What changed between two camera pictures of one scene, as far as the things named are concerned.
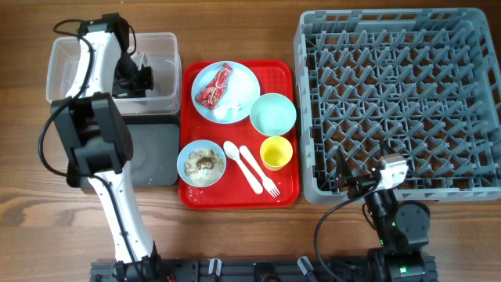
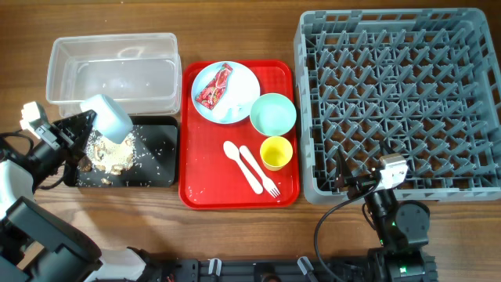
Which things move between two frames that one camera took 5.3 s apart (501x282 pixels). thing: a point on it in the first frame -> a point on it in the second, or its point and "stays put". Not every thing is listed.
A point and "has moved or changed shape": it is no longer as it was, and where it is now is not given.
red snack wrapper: [214, 88] stays put
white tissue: [226, 110] stays put
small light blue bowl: [201, 163] has moved or changed shape
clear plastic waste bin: [160, 50] stays put
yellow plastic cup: [275, 153] stays put
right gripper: [361, 183] stays put
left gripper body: [130, 81] -> [49, 153]
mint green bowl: [273, 114] stays put
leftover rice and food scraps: [203, 167] has moved or changed shape
